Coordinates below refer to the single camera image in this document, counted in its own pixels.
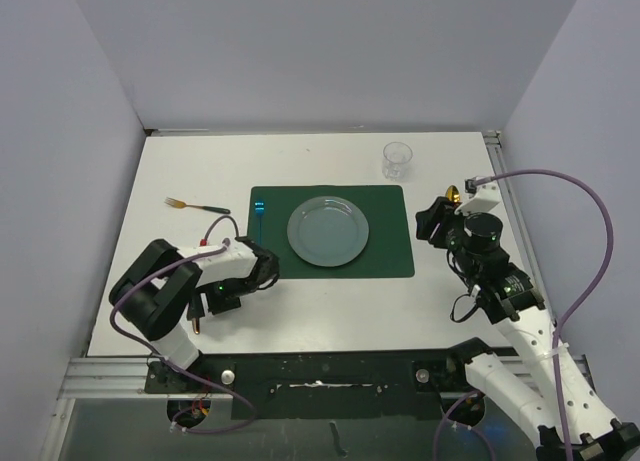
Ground dark green placemat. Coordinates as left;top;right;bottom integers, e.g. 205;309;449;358
247;185;415;279

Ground teal round plate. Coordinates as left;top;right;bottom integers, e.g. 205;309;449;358
286;196;370;268

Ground blue plastic spoon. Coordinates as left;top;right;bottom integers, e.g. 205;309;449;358
254;200;265;245

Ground purple cable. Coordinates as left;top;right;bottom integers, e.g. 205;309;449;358
432;168;615;461
109;215;258;436

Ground gold iridescent spoon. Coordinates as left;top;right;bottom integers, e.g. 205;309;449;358
445;185;461;204

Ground clear plastic cup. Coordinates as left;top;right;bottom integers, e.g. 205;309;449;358
382;142;413;181

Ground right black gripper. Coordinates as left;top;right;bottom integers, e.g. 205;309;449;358
417;196;480;278

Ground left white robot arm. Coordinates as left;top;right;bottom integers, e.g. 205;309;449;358
108;236;280;392

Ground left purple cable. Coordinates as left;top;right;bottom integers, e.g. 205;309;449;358
109;215;258;436

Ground copper knife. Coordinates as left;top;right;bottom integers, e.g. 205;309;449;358
191;314;202;335

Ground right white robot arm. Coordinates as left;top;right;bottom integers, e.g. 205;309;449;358
416;196;639;460

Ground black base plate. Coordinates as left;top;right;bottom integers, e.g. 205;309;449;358
143;348;506;423

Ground gold fork green handle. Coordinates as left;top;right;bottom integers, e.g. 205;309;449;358
164;197;231;215

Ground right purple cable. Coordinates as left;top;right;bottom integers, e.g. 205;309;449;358
432;168;615;461

